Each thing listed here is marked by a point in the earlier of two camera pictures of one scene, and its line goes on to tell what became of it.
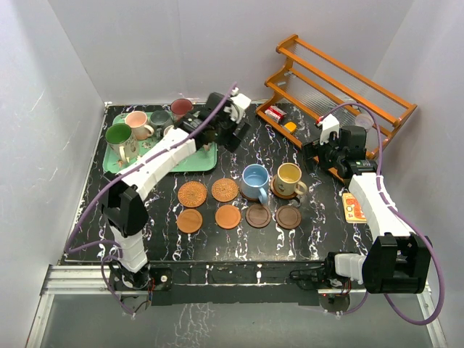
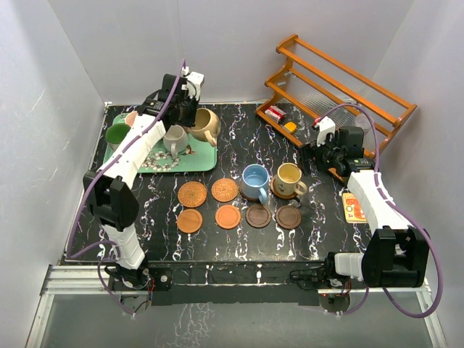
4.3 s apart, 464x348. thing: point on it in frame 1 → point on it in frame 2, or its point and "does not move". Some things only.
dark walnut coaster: (258, 216) does not move
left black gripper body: (224, 128) → (188, 107)
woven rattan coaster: (225, 190) does not move
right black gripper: (312, 149) does not move
